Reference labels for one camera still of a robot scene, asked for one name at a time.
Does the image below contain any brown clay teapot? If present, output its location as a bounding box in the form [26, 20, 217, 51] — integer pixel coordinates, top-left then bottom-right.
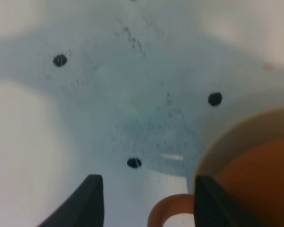
[147, 138, 284, 227]

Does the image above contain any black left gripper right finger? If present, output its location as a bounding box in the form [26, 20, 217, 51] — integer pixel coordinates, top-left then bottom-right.
[194, 175, 264, 227]

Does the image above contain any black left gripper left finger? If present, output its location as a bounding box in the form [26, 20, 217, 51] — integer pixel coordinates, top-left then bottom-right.
[39, 175, 105, 227]

